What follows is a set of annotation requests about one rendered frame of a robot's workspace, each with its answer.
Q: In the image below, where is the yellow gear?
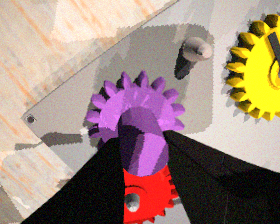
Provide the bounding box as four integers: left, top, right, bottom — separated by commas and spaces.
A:
226, 13, 280, 121

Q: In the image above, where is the red gear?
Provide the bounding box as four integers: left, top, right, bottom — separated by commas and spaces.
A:
124, 166, 179, 224

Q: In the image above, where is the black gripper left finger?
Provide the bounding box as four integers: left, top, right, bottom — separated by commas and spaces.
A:
19, 137, 125, 224

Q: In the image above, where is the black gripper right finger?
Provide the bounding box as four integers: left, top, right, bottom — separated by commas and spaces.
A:
162, 129, 280, 224

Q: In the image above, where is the purple gear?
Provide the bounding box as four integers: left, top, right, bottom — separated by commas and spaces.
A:
85, 71, 185, 177

